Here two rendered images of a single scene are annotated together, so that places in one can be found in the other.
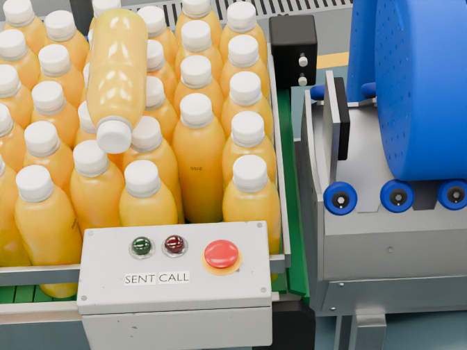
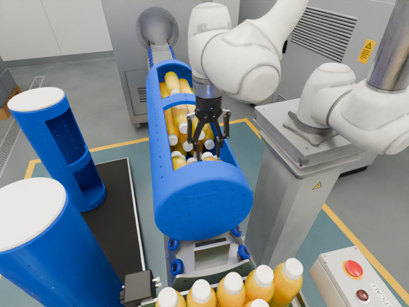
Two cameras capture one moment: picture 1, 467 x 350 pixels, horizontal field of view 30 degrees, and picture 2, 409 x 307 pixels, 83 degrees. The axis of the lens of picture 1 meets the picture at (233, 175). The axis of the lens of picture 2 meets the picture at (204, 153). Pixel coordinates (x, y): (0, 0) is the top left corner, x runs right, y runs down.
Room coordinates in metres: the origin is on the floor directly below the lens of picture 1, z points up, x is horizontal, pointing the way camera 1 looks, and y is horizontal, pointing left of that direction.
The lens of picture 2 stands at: (0.92, 0.16, 1.64)
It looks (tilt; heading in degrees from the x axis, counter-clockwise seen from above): 41 degrees down; 257
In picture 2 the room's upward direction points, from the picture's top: straight up
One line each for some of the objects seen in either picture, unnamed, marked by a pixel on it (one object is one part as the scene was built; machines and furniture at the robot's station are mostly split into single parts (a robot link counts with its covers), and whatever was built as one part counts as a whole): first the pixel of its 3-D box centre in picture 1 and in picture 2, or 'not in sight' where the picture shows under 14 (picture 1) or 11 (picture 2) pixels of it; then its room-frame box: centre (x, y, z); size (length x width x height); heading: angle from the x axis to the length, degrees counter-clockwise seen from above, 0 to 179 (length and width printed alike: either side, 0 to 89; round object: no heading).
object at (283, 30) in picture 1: (292, 55); (142, 292); (1.03, -0.10, 0.95); 0.10 x 0.07 x 0.10; 179
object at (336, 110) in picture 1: (336, 128); (210, 253); (0.83, -0.14, 0.99); 0.10 x 0.02 x 0.12; 179
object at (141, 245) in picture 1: (141, 245); not in sight; (0.56, 0.10, 1.11); 0.02 x 0.02 x 0.01
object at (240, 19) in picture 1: (241, 14); (167, 298); (0.96, -0.02, 1.09); 0.04 x 0.04 x 0.02
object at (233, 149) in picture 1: (249, 181); (257, 291); (0.74, -0.02, 0.99); 0.07 x 0.07 x 0.19
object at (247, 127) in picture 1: (247, 127); (263, 275); (0.74, -0.02, 1.09); 0.04 x 0.04 x 0.02
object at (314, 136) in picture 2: not in sight; (310, 121); (0.29, -0.55, 1.10); 0.22 x 0.18 x 0.06; 108
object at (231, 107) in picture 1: (247, 141); (230, 298); (0.81, -0.02, 0.99); 0.07 x 0.07 x 0.19
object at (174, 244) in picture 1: (174, 243); (363, 295); (0.56, 0.07, 1.11); 0.02 x 0.02 x 0.01
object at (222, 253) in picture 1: (221, 255); (353, 268); (0.54, 0.02, 1.11); 0.04 x 0.04 x 0.01
